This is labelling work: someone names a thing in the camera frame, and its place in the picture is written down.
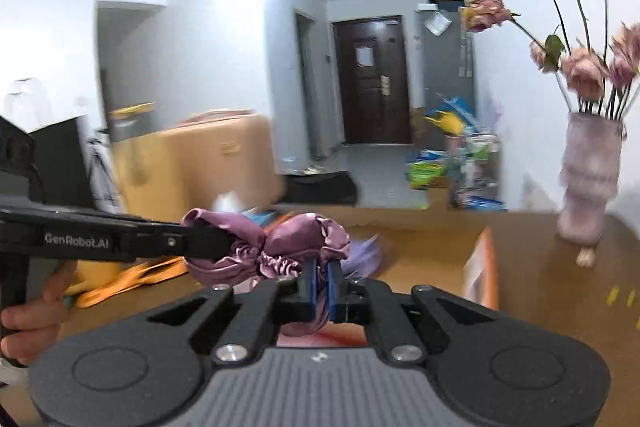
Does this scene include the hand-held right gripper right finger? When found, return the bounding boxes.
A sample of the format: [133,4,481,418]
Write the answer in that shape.
[327,261,496,365]

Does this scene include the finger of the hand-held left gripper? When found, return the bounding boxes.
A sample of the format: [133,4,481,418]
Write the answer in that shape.
[125,219,236,260]

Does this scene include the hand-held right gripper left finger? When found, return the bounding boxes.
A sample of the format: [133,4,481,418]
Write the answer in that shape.
[147,259,318,365]

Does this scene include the purple satin scrunchie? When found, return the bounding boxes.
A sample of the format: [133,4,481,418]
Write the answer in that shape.
[181,208,352,338]

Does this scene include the orange-edged cardboard box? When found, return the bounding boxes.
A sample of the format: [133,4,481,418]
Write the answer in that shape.
[462,227,501,310]

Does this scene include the lilac soft cloth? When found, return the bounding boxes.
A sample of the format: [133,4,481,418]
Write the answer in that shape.
[345,234,383,279]

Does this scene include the person's left hand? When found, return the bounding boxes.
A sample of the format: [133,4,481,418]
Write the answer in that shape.
[0,263,76,365]

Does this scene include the peach hard-shell suitcase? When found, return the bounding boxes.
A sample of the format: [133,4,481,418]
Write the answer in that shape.
[112,109,286,228]

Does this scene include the small open cardboard box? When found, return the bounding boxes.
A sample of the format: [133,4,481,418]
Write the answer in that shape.
[427,187,451,210]

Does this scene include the green printed sack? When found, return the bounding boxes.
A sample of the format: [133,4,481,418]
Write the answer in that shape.
[407,162,446,190]

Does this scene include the blue flat packet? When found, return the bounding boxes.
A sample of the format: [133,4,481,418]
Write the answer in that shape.
[465,196,506,211]

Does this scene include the tall cardboard box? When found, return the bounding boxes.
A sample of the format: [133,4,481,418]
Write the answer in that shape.
[410,107,426,145]

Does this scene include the grey interior door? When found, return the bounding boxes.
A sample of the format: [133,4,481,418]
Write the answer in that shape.
[295,9,321,160]

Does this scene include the dark brown entrance door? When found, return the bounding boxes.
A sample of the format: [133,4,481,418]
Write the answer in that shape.
[332,16,413,145]

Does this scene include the yellow plastic item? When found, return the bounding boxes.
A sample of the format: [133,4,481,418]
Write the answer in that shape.
[425,109,463,135]

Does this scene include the grey refrigerator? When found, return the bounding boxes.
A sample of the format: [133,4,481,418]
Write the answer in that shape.
[422,7,476,118]

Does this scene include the scattered yellow crumbs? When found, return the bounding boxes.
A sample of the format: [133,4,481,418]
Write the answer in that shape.
[605,287,640,328]

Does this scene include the pink ribbed vase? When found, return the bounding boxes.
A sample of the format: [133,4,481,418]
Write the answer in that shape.
[557,112,626,245]

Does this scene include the dried pink rose bouquet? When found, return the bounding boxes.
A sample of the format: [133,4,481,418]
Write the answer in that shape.
[460,0,640,118]

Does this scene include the wire trolley rack with bottles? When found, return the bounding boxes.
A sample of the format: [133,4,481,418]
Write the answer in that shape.
[450,134,501,208]

